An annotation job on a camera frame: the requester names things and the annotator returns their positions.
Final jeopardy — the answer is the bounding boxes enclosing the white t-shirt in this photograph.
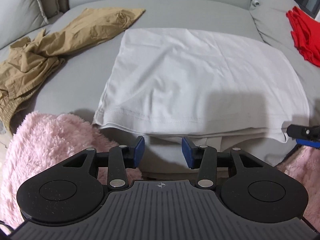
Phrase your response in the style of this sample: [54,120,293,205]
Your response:
[93,28,310,141]

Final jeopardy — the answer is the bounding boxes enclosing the grey fabric sofa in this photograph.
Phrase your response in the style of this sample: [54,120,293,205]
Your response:
[0,0,320,173]

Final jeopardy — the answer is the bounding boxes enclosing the red garment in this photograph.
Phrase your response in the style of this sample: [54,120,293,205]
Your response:
[286,6,320,68]

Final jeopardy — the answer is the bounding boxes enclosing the grey sofa back cushion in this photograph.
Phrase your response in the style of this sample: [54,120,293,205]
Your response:
[1,0,49,48]

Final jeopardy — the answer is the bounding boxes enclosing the tan khaki shorts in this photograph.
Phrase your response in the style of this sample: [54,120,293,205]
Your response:
[1,7,145,133]

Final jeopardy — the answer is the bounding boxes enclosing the pink fluffy garment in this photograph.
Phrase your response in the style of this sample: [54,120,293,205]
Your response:
[1,112,319,229]

